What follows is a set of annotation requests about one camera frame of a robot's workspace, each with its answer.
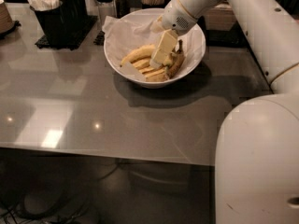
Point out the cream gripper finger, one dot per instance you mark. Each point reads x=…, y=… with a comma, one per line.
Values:
x=163, y=47
x=156, y=26

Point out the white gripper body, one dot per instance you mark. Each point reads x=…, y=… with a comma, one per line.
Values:
x=175, y=18

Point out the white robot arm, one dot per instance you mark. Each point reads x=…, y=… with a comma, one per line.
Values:
x=257, y=153

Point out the white ceramic bowl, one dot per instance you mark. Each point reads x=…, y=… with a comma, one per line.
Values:
x=155, y=82

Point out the yellow banana bunch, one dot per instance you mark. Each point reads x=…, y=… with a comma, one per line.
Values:
x=166, y=71

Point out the white paper bowl liner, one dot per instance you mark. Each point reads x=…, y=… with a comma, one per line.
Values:
x=130, y=31

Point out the pepper grinder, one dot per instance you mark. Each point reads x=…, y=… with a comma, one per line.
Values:
x=122, y=0

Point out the small black mat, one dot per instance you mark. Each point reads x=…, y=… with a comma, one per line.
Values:
x=100, y=39

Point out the salt shaker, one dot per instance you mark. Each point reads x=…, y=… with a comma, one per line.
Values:
x=106, y=9

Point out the black rubber mat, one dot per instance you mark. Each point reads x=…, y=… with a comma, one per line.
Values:
x=59, y=38

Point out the black cutlery holder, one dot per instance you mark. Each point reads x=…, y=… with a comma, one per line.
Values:
x=70, y=14

